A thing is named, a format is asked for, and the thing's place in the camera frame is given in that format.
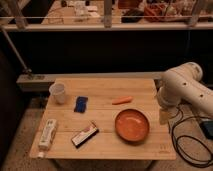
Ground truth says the grey metal rail beam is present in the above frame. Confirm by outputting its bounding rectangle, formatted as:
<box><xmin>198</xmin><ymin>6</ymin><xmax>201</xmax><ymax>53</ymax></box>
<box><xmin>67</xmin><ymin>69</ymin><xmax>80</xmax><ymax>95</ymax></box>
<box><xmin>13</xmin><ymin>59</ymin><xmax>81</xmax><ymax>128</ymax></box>
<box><xmin>16</xmin><ymin>72</ymin><xmax>162</xmax><ymax>92</ymax></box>

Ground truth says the white plastic cup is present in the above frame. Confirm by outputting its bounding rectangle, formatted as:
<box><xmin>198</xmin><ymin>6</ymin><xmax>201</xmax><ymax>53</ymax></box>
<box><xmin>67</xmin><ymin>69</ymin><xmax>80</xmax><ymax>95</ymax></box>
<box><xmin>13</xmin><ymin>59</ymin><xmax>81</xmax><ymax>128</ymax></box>
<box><xmin>49</xmin><ymin>83</ymin><xmax>66</xmax><ymax>104</ymax></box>

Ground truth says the black power adapter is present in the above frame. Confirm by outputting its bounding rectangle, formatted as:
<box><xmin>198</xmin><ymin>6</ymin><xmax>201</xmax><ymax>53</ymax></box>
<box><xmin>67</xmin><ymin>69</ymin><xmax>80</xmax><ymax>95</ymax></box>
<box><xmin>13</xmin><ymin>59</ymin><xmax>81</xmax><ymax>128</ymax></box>
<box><xmin>200</xmin><ymin>121</ymin><xmax>213</xmax><ymax>140</ymax></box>

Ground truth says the diagonal metal rod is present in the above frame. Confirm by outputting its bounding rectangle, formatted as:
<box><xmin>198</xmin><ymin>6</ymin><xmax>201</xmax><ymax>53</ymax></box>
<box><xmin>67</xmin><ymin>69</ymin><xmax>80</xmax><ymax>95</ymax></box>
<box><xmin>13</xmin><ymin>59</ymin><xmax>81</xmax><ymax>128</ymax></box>
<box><xmin>0</xmin><ymin>26</ymin><xmax>33</xmax><ymax>79</ymax></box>

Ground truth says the orange ceramic bowl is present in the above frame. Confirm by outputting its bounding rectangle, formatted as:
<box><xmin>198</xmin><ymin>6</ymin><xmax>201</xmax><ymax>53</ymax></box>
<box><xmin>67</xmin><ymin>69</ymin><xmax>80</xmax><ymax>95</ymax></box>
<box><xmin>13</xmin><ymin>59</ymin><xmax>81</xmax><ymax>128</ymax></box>
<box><xmin>115</xmin><ymin>109</ymin><xmax>150</xmax><ymax>142</ymax></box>

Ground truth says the black cable on floor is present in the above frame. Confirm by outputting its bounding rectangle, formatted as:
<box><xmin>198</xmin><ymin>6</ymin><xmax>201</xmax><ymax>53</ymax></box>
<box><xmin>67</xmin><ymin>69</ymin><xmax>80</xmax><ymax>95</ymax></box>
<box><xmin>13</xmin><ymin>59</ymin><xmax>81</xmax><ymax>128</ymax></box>
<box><xmin>168</xmin><ymin>105</ymin><xmax>213</xmax><ymax>169</ymax></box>

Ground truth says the blue sponge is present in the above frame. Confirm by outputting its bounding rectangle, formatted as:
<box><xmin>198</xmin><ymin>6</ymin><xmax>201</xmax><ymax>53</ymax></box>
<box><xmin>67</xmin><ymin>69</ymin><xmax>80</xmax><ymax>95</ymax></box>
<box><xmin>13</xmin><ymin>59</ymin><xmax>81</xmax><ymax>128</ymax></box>
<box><xmin>74</xmin><ymin>96</ymin><xmax>88</xmax><ymax>113</ymax></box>

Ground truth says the orange carrot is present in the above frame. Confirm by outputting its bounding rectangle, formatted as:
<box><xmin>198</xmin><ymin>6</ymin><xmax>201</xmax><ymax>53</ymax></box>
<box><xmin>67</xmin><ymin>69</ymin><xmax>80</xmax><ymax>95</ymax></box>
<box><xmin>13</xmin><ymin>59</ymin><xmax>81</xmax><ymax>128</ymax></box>
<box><xmin>112</xmin><ymin>96</ymin><xmax>133</xmax><ymax>105</ymax></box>

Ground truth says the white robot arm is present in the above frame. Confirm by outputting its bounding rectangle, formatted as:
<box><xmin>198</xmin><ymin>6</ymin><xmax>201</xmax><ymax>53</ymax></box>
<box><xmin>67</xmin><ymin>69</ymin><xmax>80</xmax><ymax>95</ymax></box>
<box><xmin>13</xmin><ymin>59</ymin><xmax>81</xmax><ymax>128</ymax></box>
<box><xmin>156</xmin><ymin>62</ymin><xmax>213</xmax><ymax>125</ymax></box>

